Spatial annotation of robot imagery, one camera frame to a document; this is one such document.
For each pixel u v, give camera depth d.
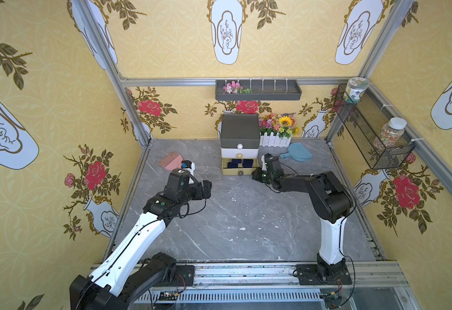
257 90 0.92
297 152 1.13
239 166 1.07
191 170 0.70
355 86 0.84
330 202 0.54
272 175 0.82
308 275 0.73
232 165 1.06
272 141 1.16
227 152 1.04
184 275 0.73
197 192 0.69
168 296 0.73
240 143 0.95
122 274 0.40
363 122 0.89
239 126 1.07
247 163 1.06
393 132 0.65
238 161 1.06
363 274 0.75
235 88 0.88
